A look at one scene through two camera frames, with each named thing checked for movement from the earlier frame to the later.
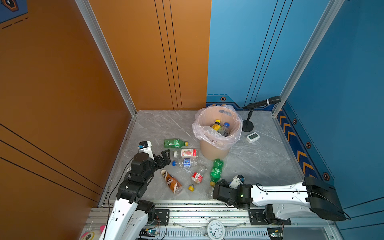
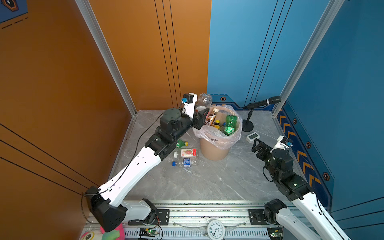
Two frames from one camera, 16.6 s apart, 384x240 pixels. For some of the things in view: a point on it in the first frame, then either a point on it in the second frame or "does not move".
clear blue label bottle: (185, 163) does not move
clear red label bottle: (197, 177) → (205, 100)
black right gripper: (220, 184) → (266, 149)
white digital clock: (252, 137) does not move
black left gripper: (166, 159) → (197, 121)
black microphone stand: (247, 125) does not move
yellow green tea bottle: (217, 126) does not move
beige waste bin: (219, 128) does not move
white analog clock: (216, 229) does not move
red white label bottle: (186, 153) does not move
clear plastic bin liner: (218, 126) does not move
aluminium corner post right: (328, 16) does not move
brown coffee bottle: (172, 183) → (210, 120)
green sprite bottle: (216, 170) → (231, 123)
